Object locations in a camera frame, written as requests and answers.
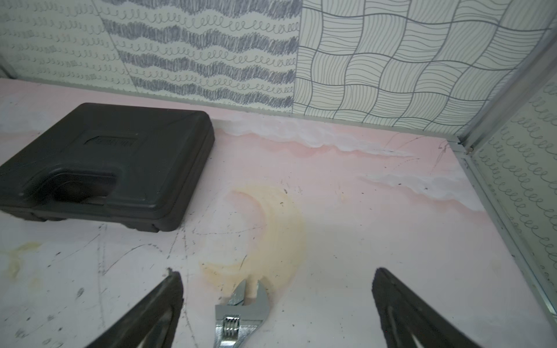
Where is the black plastic tool case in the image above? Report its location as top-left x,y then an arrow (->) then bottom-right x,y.
1,103 -> 215,232

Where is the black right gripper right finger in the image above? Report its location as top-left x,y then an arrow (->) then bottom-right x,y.
371,268 -> 479,347

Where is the silver adjustable wrench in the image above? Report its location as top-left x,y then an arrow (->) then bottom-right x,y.
213,279 -> 271,347

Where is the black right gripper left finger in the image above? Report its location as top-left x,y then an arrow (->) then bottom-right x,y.
88,269 -> 184,348

